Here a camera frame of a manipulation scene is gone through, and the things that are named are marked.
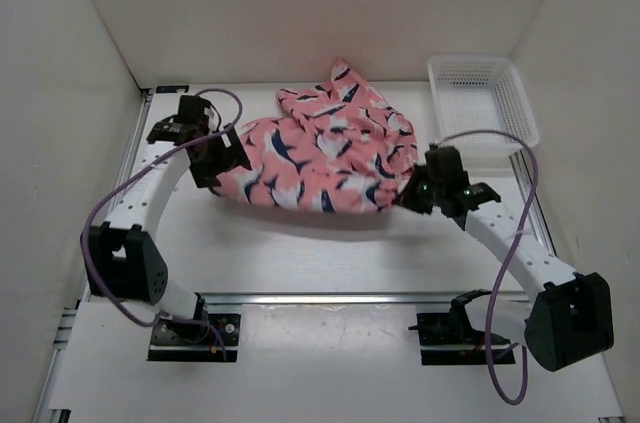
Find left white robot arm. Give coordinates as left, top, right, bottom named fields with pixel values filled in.
left=80, top=91, right=251, bottom=343

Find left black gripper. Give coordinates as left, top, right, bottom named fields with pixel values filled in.
left=189, top=123, right=249, bottom=188

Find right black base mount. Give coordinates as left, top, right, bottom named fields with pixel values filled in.
left=408, top=290, right=490, bottom=366

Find front aluminium rail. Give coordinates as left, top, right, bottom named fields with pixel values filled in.
left=199, top=292, right=571, bottom=309

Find left aluminium rail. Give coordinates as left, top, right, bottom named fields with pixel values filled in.
left=28, top=87, right=155, bottom=422

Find pink shark print shorts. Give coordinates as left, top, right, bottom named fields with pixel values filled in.
left=212, top=59, right=418, bottom=214

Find white plastic mesh basket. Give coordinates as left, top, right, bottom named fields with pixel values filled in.
left=427, top=55, right=540, bottom=160

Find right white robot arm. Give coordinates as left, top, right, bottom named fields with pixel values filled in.
left=396, top=146, right=614, bottom=372

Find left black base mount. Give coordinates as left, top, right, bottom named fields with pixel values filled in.
left=147, top=309, right=242, bottom=363

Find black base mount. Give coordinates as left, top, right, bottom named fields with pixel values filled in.
left=147, top=309, right=242, bottom=363
left=408, top=290, right=490, bottom=366

